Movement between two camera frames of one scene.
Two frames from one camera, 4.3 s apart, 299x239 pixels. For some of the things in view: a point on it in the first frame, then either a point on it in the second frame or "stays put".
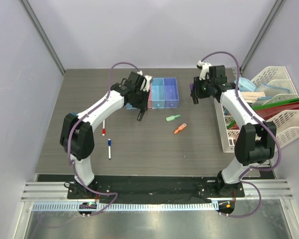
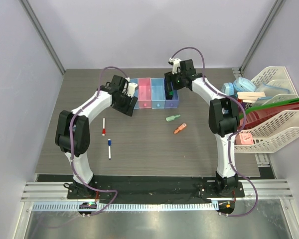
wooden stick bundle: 251,97 stays put
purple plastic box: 171,95 stays put
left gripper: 142,106 → 128,109
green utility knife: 172,117 stays put
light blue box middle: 158,93 stays put
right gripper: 196,93 → 169,77
